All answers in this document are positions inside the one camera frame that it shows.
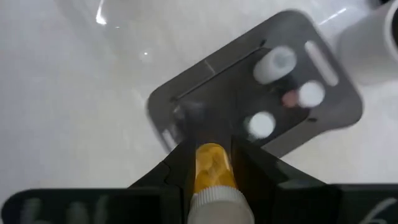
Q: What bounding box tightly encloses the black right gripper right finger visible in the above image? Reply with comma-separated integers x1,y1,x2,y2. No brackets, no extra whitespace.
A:
230,135,329,189

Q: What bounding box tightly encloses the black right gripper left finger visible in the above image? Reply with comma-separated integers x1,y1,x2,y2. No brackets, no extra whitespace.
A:
127,136,200,191

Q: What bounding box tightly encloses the orange white-capped pill bottle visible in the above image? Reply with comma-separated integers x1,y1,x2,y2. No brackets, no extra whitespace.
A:
186,142,256,224

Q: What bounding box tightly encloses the green white-capped pill bottle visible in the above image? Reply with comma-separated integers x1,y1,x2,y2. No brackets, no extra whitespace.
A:
244,111,277,140

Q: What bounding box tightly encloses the pink white-capped pill bottle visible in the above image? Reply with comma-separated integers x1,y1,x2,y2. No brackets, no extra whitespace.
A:
281,80,326,109

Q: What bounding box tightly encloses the large white-capped pill bottle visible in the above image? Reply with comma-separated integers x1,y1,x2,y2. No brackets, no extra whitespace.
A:
252,45,298,85

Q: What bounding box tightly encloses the dark gray plastic bin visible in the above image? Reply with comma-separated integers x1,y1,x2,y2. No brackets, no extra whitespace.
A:
146,9,364,158

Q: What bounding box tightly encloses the snake plant in white pot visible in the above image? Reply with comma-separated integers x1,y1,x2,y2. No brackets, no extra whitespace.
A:
337,0,398,85

